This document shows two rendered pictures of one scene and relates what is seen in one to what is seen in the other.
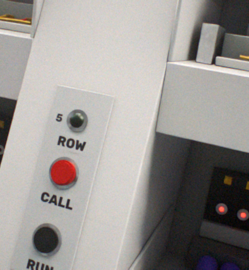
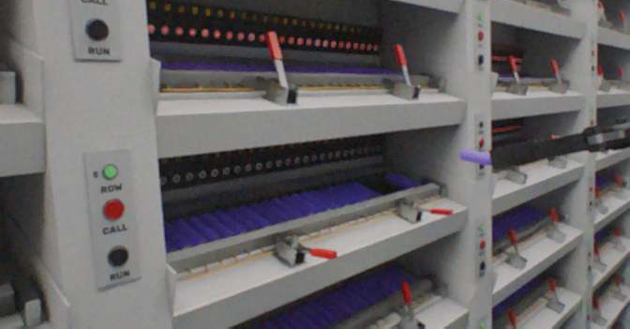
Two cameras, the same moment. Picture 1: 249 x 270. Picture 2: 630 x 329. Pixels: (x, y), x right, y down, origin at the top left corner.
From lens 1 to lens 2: 0.99 m
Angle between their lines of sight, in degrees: 62
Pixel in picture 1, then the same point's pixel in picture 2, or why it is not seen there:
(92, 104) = (482, 118)
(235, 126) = (497, 112)
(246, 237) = not seen: hidden behind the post
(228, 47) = not seen: hidden behind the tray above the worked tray
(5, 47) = (460, 105)
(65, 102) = (477, 119)
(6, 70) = (458, 113)
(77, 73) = (477, 109)
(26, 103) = (470, 124)
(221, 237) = not seen: hidden behind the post
